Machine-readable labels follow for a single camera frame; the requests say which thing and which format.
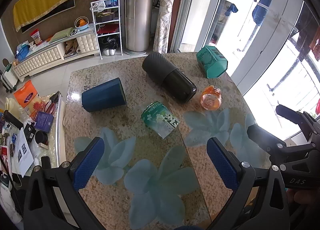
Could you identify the silver standing air conditioner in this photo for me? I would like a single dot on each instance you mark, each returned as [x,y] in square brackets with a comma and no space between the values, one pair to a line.
[137,26]

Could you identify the black smartphone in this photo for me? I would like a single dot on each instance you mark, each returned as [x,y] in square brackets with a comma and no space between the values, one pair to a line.
[45,162]

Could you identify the dark blue book box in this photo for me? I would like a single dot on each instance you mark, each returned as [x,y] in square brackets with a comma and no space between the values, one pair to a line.
[43,122]

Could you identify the orange transparent plastic cup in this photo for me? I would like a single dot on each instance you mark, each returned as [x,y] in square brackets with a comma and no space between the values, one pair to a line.
[211,98]

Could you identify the green cushion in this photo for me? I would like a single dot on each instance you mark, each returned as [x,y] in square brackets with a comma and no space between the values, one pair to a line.
[61,34]

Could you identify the beige patterned curtain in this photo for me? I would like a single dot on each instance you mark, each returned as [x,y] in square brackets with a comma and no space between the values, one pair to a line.
[161,39]

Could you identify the white paper sheet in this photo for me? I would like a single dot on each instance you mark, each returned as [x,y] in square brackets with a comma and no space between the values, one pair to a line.
[22,155]

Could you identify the black cylindrical thermos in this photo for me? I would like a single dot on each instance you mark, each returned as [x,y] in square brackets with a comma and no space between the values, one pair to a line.
[169,77]

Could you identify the black round container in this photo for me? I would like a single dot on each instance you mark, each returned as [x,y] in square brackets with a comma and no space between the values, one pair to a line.
[41,137]

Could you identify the dark blue ribbed cup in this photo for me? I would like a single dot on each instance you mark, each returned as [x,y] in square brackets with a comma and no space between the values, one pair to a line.
[106,95]

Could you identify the white metal shelf rack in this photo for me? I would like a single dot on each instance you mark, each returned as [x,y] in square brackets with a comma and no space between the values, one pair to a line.
[107,26]

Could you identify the white small suitcase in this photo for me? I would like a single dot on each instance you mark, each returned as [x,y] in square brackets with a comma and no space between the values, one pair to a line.
[9,79]

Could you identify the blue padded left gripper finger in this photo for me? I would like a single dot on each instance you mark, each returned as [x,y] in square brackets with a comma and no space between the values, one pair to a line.
[41,207]
[258,199]

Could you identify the white tufted TV cabinet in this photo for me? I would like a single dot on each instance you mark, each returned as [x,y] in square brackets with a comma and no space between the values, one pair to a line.
[54,54]

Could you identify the red snack bag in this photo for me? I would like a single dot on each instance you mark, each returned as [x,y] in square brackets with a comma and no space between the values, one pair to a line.
[36,37]

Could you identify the teal hexagonal box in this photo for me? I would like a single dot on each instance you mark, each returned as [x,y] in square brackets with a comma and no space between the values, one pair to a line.
[211,62]

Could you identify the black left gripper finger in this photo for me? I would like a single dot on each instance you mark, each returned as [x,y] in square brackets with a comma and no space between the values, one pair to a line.
[308,125]
[267,142]

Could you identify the fruit basket with oranges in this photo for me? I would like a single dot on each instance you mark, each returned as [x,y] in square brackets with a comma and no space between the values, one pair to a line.
[81,23]

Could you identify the blue basket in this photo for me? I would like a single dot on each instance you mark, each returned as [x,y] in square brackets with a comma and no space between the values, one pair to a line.
[22,53]

